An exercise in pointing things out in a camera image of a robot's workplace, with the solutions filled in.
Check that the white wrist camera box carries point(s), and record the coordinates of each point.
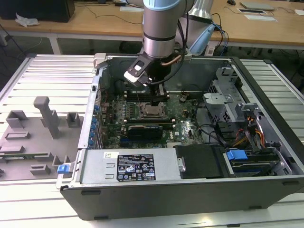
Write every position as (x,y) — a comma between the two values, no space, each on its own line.
(136,71)

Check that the silver square cpu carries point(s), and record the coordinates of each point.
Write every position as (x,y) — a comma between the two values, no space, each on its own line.
(153,111)

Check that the green ram stick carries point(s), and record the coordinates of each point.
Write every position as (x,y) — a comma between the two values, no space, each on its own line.
(14,156)

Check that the grey laptop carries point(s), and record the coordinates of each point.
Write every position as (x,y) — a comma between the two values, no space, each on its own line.
(257,6)

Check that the crumpled clear plastic bag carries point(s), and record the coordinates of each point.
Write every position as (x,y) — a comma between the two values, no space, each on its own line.
(26,21)

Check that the black graphics card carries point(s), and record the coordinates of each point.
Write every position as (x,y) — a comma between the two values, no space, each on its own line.
(145,131)

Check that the black plastic drive shroud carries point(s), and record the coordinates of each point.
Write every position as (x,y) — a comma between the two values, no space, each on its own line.
(202,161)

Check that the black computer mouse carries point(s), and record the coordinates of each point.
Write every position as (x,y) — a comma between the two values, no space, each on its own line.
(231,2)

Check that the grey metal disk bay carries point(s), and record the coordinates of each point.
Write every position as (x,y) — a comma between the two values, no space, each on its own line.
(263,114)

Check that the wooden desk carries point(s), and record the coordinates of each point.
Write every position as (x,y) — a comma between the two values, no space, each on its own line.
(95,23)

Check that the black ram stick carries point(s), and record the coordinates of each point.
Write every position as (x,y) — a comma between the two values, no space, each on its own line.
(152,123)

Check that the white power adapter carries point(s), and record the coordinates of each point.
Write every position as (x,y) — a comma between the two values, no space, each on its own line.
(210,50)

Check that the blue expansion slot clip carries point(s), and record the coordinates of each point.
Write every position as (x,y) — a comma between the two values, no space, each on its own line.
(96,109)
(91,142)
(92,135)
(93,128)
(94,121)

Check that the green motherboard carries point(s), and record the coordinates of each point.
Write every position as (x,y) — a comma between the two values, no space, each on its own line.
(183,133)

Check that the coin battery holder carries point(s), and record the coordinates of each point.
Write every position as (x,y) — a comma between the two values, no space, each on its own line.
(183,98)

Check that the silver perforated drive cage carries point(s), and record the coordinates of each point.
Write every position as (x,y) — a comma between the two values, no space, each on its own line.
(218,104)

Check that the blue case latch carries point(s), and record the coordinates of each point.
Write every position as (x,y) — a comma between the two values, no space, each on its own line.
(63,169)

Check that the black open pc case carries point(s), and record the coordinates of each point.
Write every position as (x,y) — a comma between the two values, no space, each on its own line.
(166,202)

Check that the grey parts rack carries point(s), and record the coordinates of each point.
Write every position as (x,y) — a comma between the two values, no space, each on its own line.
(28,140)

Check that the black computer tower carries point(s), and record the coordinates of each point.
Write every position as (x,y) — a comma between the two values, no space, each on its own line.
(35,9)

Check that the grey power supply unit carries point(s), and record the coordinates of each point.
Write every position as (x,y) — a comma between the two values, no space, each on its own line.
(99,166)

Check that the blue disk carrier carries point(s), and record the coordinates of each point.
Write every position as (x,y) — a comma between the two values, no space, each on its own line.
(236,158)

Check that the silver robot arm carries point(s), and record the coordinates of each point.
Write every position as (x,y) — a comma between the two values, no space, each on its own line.
(159,23)

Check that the black cpu socket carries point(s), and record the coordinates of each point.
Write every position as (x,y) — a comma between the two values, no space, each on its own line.
(141,111)

